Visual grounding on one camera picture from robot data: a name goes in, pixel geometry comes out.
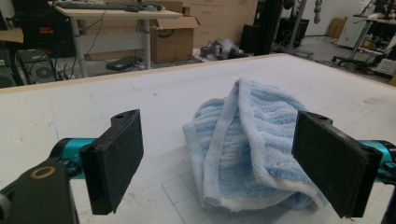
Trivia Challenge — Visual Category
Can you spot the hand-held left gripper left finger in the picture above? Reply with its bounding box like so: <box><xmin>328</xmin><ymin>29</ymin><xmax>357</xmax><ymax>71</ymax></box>
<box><xmin>78</xmin><ymin>108</ymin><xmax>145</xmax><ymax>216</ymax></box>

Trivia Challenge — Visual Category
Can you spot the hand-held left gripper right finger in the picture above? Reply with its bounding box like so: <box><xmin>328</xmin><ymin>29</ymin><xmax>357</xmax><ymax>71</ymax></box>
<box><xmin>291</xmin><ymin>110</ymin><xmax>383</xmax><ymax>218</ymax></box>

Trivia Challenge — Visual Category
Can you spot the light blue striped towel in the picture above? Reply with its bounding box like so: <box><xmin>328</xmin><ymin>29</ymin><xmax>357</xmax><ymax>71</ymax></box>
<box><xmin>181</xmin><ymin>77</ymin><xmax>328</xmax><ymax>213</ymax></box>

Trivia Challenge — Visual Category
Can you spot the white foam mat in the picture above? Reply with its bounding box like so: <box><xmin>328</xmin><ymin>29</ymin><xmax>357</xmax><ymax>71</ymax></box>
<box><xmin>0</xmin><ymin>54</ymin><xmax>396</xmax><ymax>224</ymax></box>

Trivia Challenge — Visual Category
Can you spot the light wooden table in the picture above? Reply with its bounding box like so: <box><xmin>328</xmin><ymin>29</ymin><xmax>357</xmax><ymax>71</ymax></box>
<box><xmin>0</xmin><ymin>52</ymin><xmax>396</xmax><ymax>95</ymax></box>

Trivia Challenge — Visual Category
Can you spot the flat black device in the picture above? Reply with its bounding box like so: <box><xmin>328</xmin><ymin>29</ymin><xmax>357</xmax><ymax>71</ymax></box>
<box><xmin>106</xmin><ymin>55</ymin><xmax>139</xmax><ymax>72</ymax></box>

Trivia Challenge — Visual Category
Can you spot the black computer tower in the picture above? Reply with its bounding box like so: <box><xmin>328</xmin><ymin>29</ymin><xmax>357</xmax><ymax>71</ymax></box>
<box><xmin>17</xmin><ymin>49</ymin><xmax>58</xmax><ymax>86</ymax></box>
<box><xmin>0</xmin><ymin>49</ymin><xmax>17</xmax><ymax>89</ymax></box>

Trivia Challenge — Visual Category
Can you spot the desk on metal stand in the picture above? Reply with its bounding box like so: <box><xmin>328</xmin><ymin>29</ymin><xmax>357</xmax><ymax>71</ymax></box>
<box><xmin>331</xmin><ymin>13</ymin><xmax>396</xmax><ymax>72</ymax></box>

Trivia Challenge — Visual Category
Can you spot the open cardboard box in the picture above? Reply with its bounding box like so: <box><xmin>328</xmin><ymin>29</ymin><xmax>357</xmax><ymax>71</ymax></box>
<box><xmin>149</xmin><ymin>16</ymin><xmax>201</xmax><ymax>64</ymax></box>

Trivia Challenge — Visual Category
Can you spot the small cardboard box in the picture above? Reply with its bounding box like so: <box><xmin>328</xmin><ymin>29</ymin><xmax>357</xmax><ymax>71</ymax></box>
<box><xmin>326</xmin><ymin>17</ymin><xmax>348</xmax><ymax>40</ymax></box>

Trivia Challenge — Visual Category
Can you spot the black box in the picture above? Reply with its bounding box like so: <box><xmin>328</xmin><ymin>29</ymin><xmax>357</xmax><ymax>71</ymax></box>
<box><xmin>275</xmin><ymin>18</ymin><xmax>311</xmax><ymax>48</ymax></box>

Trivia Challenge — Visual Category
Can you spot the black case with red label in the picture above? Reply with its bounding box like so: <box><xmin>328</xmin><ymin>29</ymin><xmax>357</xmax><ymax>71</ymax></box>
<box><xmin>12</xmin><ymin>0</ymin><xmax>78</xmax><ymax>59</ymax></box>

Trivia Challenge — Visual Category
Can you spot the white-legged desk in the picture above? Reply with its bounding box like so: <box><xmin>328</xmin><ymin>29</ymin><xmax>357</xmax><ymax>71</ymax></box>
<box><xmin>48</xmin><ymin>1</ymin><xmax>185</xmax><ymax>78</ymax></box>

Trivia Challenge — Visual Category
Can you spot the grey headset device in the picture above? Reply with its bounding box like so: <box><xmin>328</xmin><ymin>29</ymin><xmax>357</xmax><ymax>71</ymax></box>
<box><xmin>200</xmin><ymin>37</ymin><xmax>248</xmax><ymax>61</ymax></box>

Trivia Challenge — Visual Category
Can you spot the black keyboard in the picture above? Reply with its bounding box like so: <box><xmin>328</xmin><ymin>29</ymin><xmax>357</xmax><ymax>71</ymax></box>
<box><xmin>55</xmin><ymin>1</ymin><xmax>110</xmax><ymax>10</ymax></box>

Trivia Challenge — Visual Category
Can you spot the cardboard flap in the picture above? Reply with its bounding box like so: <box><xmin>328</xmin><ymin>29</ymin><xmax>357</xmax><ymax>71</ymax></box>
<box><xmin>0</xmin><ymin>27</ymin><xmax>24</xmax><ymax>44</ymax></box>

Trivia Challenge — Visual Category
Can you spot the black frame post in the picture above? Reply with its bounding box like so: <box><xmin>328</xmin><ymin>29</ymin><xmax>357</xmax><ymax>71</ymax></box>
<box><xmin>253</xmin><ymin>0</ymin><xmax>284</xmax><ymax>57</ymax></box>

